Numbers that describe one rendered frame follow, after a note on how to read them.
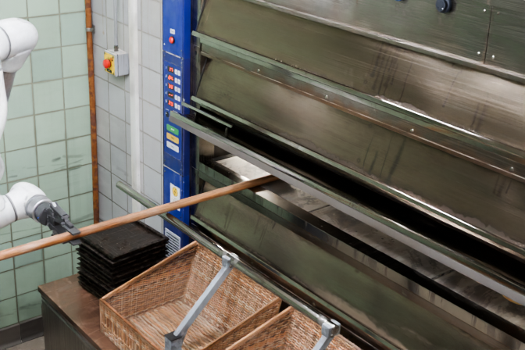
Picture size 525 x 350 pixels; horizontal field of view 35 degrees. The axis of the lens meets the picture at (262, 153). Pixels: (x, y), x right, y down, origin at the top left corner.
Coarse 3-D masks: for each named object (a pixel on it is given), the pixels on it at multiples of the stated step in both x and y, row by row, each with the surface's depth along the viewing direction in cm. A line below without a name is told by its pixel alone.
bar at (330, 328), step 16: (128, 192) 317; (176, 224) 293; (208, 240) 281; (224, 256) 272; (224, 272) 272; (256, 272) 263; (208, 288) 271; (272, 288) 255; (288, 304) 250; (304, 304) 246; (192, 320) 269; (320, 320) 240; (176, 336) 267
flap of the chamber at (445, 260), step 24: (216, 144) 304; (264, 144) 307; (264, 168) 284; (312, 168) 287; (312, 192) 266; (360, 192) 269; (360, 216) 251; (408, 216) 254; (408, 240) 237; (456, 240) 241; (456, 264) 225; (504, 264) 228; (504, 288) 214
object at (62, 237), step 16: (272, 176) 326; (208, 192) 309; (224, 192) 312; (160, 208) 296; (176, 208) 299; (96, 224) 281; (112, 224) 284; (48, 240) 270; (64, 240) 273; (0, 256) 260
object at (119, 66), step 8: (104, 56) 374; (112, 56) 368; (120, 56) 369; (128, 56) 372; (112, 64) 369; (120, 64) 370; (128, 64) 373; (112, 72) 371; (120, 72) 371; (128, 72) 374
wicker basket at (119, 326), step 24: (192, 264) 352; (216, 264) 340; (120, 288) 332; (144, 288) 340; (168, 288) 348; (192, 288) 352; (240, 288) 330; (264, 288) 320; (120, 312) 336; (144, 312) 344; (168, 312) 346; (216, 312) 339; (240, 312) 329; (264, 312) 318; (120, 336) 329; (144, 336) 305; (192, 336) 331; (216, 336) 332; (240, 336) 304
